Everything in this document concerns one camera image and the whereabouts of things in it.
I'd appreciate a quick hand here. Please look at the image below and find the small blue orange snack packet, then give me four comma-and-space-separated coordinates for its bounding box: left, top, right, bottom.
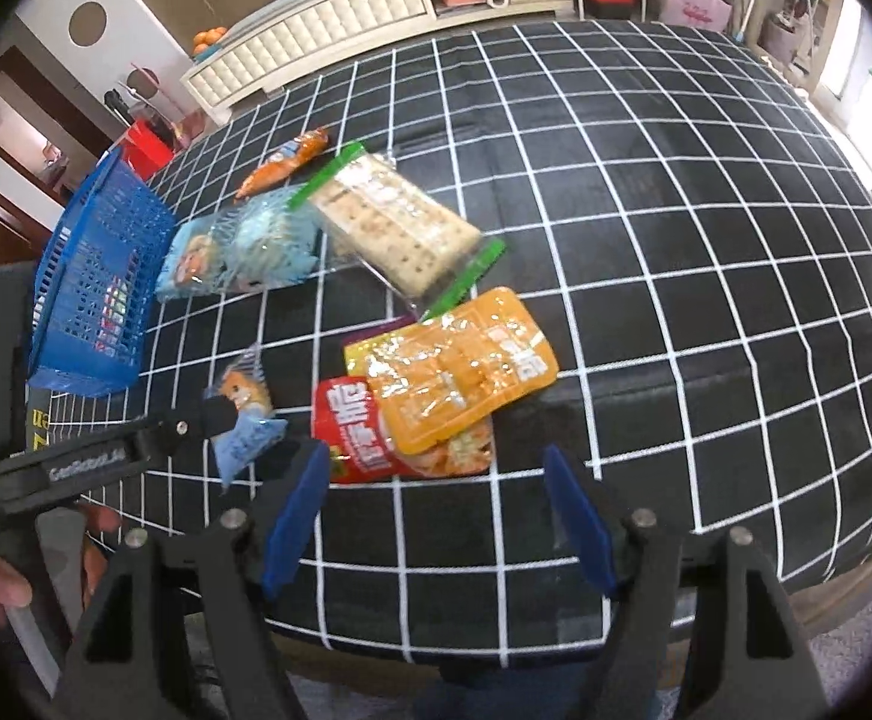
203, 343, 288, 488

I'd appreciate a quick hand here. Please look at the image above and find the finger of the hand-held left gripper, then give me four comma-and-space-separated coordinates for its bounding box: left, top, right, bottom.
131, 394, 239, 460

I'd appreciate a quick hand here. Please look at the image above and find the cream tufted TV cabinet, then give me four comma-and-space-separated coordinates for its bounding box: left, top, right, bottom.
181, 0, 579, 128

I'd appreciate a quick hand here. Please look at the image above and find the black white checked cloth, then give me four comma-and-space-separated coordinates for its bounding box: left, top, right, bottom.
26, 19, 872, 668

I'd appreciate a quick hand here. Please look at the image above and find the pink shopping bag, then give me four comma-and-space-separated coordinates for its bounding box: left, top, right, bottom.
664, 0, 733, 32

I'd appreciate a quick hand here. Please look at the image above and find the red snack packet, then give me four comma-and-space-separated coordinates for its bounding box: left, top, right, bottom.
310, 376, 495, 485

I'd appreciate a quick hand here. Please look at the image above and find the light blue snack bag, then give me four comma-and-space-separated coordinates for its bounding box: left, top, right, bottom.
154, 191, 324, 303

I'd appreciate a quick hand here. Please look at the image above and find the brown round wall disc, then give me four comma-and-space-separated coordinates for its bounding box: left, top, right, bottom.
68, 1, 107, 46

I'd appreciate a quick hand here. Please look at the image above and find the cracker packet with green ends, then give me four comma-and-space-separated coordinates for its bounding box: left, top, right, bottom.
286, 141, 508, 323

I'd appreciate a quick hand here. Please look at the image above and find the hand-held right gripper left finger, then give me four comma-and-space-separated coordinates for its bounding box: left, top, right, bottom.
53, 439, 332, 720

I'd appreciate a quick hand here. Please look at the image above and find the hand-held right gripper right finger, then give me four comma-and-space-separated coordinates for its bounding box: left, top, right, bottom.
543, 444, 831, 720

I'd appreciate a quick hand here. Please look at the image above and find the purple yellow snack packet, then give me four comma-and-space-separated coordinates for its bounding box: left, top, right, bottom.
343, 315, 422, 350

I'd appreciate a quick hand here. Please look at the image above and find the brown wooden door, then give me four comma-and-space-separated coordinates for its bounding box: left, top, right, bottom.
0, 45, 110, 275

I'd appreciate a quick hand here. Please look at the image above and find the blue plastic basket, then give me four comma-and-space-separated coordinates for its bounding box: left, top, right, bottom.
26, 146, 178, 397

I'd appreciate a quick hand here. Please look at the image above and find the orange snack bar packet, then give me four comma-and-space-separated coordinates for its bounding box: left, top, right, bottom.
235, 126, 330, 200

